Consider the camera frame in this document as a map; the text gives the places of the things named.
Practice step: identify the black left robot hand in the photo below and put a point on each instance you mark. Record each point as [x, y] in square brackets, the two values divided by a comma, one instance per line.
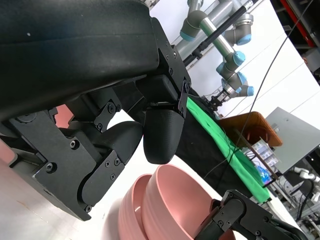
[75, 50]

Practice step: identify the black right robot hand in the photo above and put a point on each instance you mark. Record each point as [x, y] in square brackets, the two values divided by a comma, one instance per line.
[240, 220]

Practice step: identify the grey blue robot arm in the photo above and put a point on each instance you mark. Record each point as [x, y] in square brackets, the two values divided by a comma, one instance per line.
[240, 30]
[222, 42]

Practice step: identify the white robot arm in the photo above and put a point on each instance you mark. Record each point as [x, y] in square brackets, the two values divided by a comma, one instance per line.
[307, 175]

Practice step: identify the tablet screen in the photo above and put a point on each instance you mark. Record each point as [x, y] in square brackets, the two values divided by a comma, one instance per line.
[262, 170]

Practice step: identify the black backdrop cloth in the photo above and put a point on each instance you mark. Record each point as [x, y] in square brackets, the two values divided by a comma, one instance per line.
[200, 140]

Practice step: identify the grey metal cabinet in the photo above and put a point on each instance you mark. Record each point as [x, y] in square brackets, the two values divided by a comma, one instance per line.
[295, 140]

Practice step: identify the green cloth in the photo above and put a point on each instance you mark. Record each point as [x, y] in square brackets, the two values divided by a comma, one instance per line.
[212, 125]

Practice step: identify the black pole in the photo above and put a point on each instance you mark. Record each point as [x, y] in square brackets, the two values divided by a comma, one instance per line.
[225, 26]

